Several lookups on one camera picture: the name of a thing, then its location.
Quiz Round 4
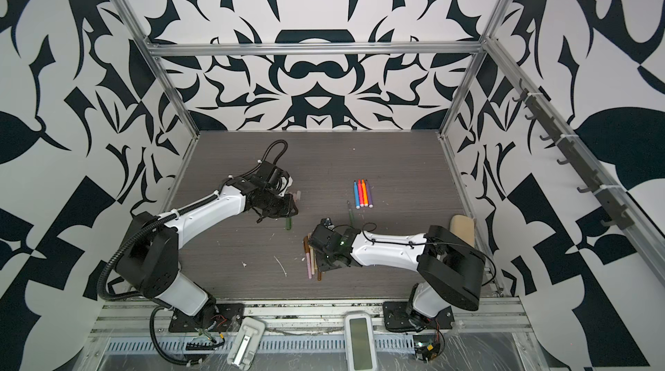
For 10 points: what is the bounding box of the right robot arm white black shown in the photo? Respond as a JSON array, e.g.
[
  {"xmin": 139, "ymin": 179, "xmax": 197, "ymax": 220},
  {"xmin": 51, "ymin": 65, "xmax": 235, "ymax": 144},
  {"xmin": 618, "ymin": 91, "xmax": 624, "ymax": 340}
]
[{"xmin": 308, "ymin": 219, "xmax": 488, "ymax": 333}]

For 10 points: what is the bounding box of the white grey remote device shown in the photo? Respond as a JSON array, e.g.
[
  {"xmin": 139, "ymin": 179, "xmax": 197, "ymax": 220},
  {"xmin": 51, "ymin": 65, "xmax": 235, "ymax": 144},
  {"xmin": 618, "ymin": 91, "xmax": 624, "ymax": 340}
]
[{"xmin": 227, "ymin": 317, "xmax": 266, "ymax": 370}]

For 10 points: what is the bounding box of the purple marker pen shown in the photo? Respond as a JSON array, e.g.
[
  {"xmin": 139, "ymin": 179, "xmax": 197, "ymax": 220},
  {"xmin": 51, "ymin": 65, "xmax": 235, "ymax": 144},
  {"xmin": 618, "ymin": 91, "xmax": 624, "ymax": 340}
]
[{"xmin": 365, "ymin": 180, "xmax": 374, "ymax": 208}]

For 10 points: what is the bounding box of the small green led circuit board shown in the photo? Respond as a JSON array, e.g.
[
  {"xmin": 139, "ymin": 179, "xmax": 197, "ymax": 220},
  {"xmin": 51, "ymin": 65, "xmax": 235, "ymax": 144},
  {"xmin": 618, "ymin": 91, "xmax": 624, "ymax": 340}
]
[{"xmin": 413, "ymin": 332, "xmax": 446, "ymax": 362}]

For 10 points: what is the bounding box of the black corrugated cable hose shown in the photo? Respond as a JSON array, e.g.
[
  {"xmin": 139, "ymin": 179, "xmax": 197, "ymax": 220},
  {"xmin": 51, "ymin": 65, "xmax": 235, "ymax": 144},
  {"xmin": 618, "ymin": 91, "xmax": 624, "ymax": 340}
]
[{"xmin": 148, "ymin": 308, "xmax": 225, "ymax": 367}]

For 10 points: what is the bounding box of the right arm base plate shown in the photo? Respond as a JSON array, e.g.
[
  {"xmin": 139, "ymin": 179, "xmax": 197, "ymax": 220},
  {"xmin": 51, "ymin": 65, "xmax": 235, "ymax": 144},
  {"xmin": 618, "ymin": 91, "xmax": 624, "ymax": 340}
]
[{"xmin": 382, "ymin": 302, "xmax": 455, "ymax": 333}]

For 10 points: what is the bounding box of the blue marker pen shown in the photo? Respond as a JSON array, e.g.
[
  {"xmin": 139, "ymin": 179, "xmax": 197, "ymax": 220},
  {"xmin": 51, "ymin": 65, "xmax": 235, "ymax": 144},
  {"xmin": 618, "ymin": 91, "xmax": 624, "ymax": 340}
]
[{"xmin": 353, "ymin": 180, "xmax": 362, "ymax": 209}]

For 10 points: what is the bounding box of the beige whiteboard eraser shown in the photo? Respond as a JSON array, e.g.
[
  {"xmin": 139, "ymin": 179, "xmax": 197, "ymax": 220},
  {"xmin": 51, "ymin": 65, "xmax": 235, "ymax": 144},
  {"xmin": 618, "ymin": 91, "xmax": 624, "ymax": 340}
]
[{"xmin": 449, "ymin": 214, "xmax": 476, "ymax": 247}]

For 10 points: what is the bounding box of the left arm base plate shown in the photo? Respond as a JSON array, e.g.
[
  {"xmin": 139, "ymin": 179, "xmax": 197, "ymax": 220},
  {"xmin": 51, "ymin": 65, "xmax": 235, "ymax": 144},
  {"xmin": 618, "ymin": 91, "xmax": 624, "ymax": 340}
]
[{"xmin": 168, "ymin": 303, "xmax": 245, "ymax": 333}]

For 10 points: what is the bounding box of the dark brown marker pen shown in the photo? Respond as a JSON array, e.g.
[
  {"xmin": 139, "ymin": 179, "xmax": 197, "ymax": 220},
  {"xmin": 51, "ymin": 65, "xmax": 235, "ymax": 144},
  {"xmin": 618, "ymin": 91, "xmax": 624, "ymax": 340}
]
[{"xmin": 303, "ymin": 236, "xmax": 311, "ymax": 264}]

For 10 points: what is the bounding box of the red pink marker pen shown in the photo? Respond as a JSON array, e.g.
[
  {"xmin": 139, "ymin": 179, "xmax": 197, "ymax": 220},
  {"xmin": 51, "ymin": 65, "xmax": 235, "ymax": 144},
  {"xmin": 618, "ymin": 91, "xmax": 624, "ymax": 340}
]
[{"xmin": 355, "ymin": 180, "xmax": 365, "ymax": 208}]

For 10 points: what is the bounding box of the orange marker pen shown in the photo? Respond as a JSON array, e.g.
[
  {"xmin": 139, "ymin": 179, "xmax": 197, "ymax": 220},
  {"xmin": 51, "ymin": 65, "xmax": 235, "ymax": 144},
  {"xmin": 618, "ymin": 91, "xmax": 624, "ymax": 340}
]
[{"xmin": 360, "ymin": 180, "xmax": 369, "ymax": 207}]

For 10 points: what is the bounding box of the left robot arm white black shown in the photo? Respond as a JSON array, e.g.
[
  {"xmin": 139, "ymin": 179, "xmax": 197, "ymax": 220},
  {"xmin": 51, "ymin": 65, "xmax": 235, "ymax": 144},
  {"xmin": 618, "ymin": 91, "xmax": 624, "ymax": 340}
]
[{"xmin": 96, "ymin": 161, "xmax": 298, "ymax": 317}]

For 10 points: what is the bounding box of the aluminium frame front rail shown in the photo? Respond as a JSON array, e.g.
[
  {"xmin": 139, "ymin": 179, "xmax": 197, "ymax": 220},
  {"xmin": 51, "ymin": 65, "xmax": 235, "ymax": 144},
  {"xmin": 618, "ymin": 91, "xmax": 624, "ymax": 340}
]
[{"xmin": 90, "ymin": 298, "xmax": 533, "ymax": 336}]

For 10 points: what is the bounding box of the white handheld display device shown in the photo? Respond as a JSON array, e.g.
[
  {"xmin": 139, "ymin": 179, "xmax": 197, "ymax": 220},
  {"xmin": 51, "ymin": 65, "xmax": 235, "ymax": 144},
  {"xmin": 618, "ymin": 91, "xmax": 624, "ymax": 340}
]
[{"xmin": 344, "ymin": 311, "xmax": 379, "ymax": 371}]

